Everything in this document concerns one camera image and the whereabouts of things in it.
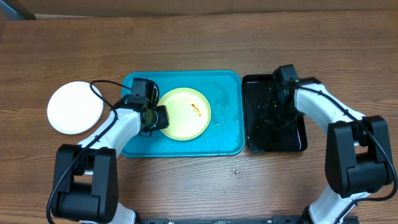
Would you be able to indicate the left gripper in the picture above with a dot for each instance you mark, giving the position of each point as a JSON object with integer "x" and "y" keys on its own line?
{"x": 165, "y": 122}

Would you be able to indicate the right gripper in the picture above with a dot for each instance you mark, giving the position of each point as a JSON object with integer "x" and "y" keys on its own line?
{"x": 268, "y": 118}

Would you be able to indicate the yellow plate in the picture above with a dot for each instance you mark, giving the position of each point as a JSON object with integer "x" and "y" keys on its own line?
{"x": 188, "y": 111}

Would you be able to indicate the white plate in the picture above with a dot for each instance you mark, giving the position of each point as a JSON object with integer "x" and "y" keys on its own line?
{"x": 75, "y": 108}

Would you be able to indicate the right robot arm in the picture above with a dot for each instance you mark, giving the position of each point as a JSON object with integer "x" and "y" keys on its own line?
{"x": 358, "y": 160}

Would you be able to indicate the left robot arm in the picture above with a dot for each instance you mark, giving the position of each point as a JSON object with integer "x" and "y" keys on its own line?
{"x": 85, "y": 182}

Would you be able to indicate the black rectangular tray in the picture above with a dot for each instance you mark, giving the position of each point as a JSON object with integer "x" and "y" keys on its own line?
{"x": 268, "y": 129}

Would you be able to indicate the blue plastic tray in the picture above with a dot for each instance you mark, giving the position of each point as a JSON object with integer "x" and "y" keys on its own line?
{"x": 224, "y": 136}

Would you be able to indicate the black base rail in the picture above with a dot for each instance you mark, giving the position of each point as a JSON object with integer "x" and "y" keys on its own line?
{"x": 295, "y": 219}

